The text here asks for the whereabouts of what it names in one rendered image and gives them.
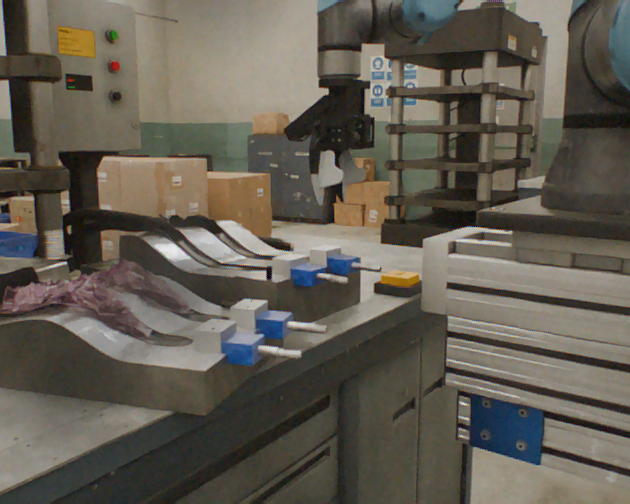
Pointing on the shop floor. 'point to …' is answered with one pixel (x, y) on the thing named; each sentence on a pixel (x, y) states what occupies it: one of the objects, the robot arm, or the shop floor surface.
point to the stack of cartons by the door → (364, 200)
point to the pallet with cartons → (241, 200)
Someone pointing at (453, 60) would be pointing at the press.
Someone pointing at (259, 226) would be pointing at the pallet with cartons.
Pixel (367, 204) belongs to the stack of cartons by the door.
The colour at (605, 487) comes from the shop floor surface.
